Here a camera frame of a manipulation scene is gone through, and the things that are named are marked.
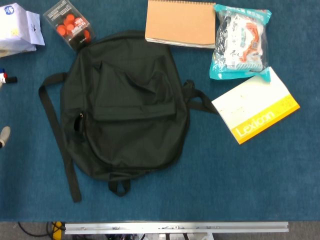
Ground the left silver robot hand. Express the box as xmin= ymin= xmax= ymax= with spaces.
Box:
xmin=0 ymin=126 xmax=12 ymax=149

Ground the black fabric backpack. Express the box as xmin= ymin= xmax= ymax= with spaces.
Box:
xmin=38 ymin=29 xmax=218 ymax=204

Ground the white yellow Lexicon book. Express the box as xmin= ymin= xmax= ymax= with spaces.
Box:
xmin=211 ymin=66 xmax=301 ymax=145

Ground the white paper bag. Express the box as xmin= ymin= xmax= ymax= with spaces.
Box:
xmin=0 ymin=2 xmax=46 ymax=59

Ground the clear box with orange caps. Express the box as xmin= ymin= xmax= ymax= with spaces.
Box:
xmin=42 ymin=0 xmax=97 ymax=52

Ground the brown spiral notebook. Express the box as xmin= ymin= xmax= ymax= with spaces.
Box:
xmin=144 ymin=0 xmax=217 ymax=50

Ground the teal plastic snack bag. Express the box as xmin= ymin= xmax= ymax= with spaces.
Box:
xmin=209 ymin=3 xmax=273 ymax=83

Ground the black floor cable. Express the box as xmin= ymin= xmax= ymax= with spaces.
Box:
xmin=17 ymin=221 xmax=54 ymax=237

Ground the aluminium profile rail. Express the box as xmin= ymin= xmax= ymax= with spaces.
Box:
xmin=64 ymin=221 xmax=290 ymax=235

